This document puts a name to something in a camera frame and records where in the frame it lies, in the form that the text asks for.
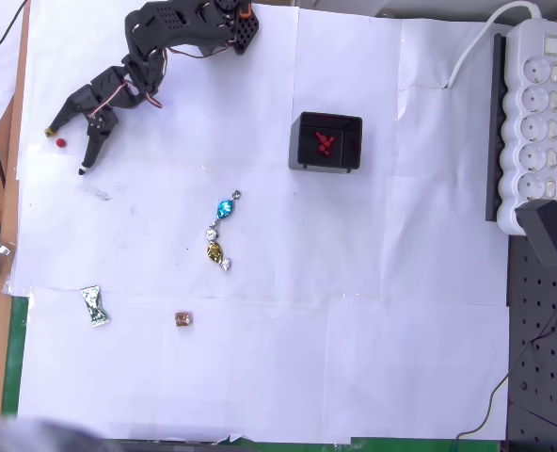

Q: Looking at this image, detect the black power adapter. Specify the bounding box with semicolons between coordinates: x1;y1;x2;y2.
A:
514;199;557;270

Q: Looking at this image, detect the thin black adapter cable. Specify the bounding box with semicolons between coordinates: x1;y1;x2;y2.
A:
455;265;557;442

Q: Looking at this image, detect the gold foil wrapped candy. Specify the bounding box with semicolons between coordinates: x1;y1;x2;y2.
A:
205;240;233;273

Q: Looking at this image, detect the white paper table cover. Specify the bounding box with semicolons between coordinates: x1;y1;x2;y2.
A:
8;0;511;444

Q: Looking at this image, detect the dark rail under power strip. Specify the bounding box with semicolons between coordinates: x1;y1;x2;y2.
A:
484;32;509;223

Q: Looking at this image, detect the black pegboard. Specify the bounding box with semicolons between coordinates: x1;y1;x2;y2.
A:
503;8;557;452

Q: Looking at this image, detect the gray blurred object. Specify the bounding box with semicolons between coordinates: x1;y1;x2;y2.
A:
0;402;108;452

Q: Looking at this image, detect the black box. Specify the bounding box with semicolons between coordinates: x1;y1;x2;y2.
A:
288;111;364;175

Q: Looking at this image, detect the white power strip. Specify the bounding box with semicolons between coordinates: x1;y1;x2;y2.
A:
495;17;557;237

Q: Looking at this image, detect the green cutting mat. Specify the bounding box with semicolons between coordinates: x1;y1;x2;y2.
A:
0;294;501;452

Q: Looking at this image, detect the white power strip cable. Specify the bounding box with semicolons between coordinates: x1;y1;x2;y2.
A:
445;0;544;90

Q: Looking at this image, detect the green silver snack packet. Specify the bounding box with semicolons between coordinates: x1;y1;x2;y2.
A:
79;284;112;329

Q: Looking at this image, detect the blue foil wrapped candy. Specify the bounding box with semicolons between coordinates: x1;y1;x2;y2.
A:
206;189;243;240

